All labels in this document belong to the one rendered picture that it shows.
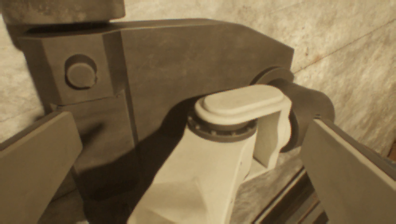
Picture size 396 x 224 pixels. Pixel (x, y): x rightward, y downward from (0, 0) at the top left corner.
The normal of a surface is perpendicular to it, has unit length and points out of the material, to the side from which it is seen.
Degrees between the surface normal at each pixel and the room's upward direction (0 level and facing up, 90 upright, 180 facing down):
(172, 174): 90
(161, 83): 0
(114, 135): 0
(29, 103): 0
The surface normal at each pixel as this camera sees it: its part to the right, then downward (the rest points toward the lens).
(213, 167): 0.00, -0.87
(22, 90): 0.47, 0.44
